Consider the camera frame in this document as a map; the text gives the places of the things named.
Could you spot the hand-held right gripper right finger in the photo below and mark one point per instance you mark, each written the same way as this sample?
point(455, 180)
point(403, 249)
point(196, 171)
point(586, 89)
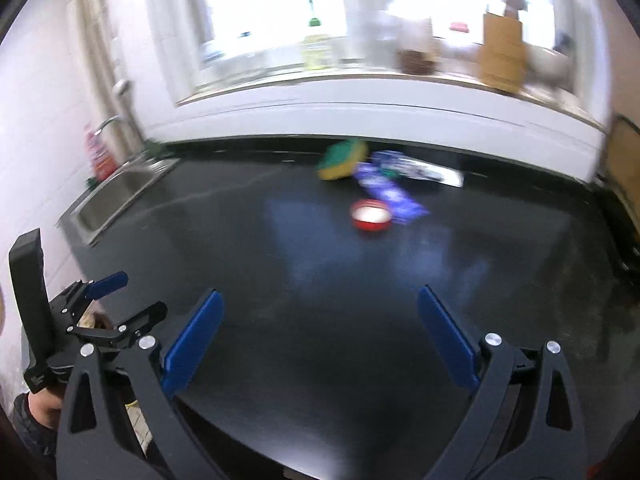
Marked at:
point(447, 335)

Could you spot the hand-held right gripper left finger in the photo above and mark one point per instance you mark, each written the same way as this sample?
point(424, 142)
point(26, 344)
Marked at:
point(195, 340)

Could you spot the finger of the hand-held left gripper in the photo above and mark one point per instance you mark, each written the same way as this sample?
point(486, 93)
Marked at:
point(107, 282)
point(135, 327)

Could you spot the brown wrapper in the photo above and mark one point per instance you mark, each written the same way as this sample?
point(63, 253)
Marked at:
point(95, 321)

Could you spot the red bowl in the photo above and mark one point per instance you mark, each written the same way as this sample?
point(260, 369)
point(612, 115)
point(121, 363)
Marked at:
point(371, 216)

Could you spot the purple blue packet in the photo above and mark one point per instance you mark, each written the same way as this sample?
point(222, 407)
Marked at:
point(390, 195)

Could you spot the white green wrapper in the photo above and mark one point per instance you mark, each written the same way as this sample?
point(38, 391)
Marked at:
point(430, 172)

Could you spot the yellow green sponge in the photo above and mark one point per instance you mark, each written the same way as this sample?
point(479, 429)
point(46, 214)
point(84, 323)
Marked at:
point(342, 160)

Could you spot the person's left hand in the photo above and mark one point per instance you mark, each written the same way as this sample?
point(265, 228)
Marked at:
point(42, 407)

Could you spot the stainless steel sink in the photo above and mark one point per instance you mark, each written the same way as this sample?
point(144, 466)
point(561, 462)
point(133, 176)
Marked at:
point(115, 195)

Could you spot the pink detergent bottle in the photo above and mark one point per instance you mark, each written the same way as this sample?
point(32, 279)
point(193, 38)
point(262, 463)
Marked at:
point(100, 157)

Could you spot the green scrubbing cloth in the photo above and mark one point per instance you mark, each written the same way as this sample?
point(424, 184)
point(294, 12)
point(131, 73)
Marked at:
point(157, 150)

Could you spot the chrome faucet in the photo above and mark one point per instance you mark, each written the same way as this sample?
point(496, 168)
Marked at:
point(112, 122)

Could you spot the black metal rack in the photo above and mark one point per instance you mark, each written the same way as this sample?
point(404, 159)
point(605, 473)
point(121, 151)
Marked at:
point(622, 230)

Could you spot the clear plastic bottle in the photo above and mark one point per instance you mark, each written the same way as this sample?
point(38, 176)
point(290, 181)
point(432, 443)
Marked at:
point(212, 55)
point(237, 50)

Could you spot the bamboo chopstick holder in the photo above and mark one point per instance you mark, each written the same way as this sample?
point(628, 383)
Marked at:
point(500, 55)

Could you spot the stone mortar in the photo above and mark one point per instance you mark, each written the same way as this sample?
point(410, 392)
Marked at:
point(547, 67)

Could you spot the glass jar with spices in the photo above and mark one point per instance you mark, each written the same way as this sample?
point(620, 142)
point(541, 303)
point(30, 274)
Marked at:
point(415, 45)

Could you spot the red lid jar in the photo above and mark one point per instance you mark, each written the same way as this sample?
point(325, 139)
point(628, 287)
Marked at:
point(459, 35)

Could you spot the clear plastic container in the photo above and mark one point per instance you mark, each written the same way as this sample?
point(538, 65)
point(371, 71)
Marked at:
point(375, 40)

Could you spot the green cap dish soap bottle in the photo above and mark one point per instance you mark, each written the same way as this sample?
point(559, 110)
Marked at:
point(317, 47)

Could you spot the white wall pipe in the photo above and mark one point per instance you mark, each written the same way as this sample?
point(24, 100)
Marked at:
point(102, 50)

